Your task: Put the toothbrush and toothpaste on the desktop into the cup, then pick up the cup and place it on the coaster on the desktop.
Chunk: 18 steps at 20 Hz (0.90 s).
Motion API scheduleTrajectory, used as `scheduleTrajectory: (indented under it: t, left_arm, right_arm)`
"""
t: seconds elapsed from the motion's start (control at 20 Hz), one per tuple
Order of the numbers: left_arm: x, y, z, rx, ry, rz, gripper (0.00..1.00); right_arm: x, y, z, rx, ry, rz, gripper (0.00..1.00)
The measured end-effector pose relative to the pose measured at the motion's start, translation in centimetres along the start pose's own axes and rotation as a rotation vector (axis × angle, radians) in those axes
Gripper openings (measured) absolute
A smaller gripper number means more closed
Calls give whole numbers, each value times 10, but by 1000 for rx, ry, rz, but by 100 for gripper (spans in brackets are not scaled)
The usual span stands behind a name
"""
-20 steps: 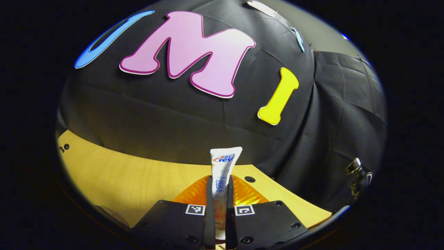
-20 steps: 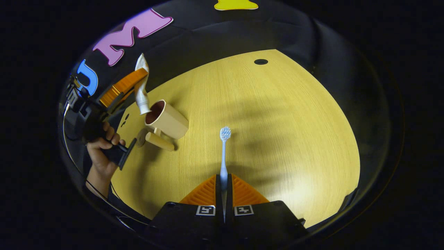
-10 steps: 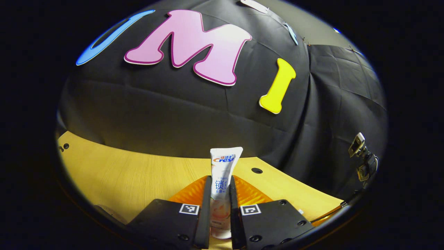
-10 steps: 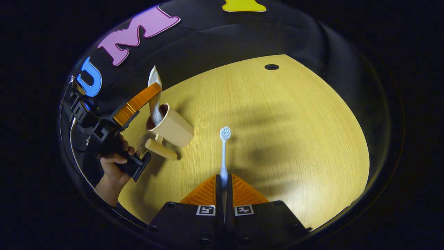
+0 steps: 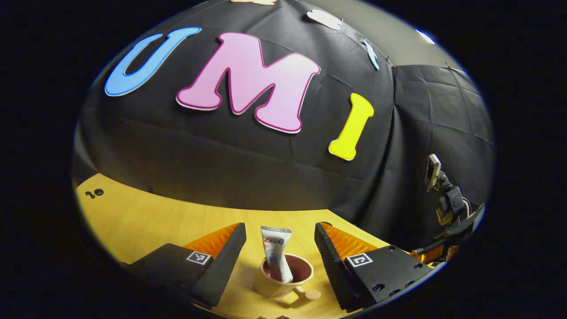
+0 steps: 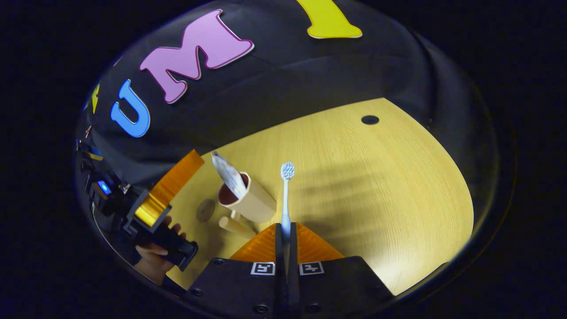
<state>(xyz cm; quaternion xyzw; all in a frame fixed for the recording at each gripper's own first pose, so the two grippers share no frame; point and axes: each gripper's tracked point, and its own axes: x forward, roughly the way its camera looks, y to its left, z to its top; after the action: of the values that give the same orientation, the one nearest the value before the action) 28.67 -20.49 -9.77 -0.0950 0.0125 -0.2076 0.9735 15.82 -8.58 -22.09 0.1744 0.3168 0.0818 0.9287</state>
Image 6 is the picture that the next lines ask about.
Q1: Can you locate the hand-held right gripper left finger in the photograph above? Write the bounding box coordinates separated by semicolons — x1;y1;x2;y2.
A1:
184;223;284;319

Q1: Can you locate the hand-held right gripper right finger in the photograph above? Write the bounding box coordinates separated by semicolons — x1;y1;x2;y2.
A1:
288;222;395;319

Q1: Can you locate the round wooden coaster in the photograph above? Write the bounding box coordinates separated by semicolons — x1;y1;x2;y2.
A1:
196;199;216;223

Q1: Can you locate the beige cup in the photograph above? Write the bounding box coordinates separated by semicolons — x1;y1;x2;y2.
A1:
217;172;277;240

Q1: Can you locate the light blue toothbrush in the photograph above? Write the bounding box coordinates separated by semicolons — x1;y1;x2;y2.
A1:
280;162;296;243

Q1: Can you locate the white toothpaste tube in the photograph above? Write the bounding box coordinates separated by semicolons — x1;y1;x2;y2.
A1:
211;152;247;201

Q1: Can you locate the black backdrop cloth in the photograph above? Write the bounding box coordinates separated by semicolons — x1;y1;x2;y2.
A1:
75;0;501;191

